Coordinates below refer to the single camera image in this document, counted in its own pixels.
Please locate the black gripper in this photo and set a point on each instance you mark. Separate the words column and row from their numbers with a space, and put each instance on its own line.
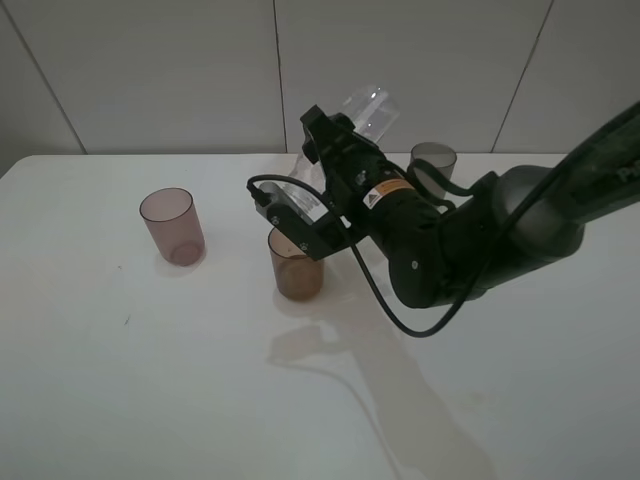
column 370, row 192

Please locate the clear plastic water bottle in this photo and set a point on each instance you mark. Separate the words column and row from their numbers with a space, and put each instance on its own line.
column 372, row 111

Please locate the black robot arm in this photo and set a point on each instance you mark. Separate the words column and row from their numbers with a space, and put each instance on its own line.
column 508, row 225

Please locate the grey translucent plastic cup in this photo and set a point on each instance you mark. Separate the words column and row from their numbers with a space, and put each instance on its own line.
column 441, row 156

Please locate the brown translucent plastic cup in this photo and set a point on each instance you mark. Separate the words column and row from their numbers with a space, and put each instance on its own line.
column 298, row 277

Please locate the pink translucent plastic cup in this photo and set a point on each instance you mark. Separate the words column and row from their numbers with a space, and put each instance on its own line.
column 172, row 221

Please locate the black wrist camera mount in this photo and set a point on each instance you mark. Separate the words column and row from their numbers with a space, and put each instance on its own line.
column 317, row 239

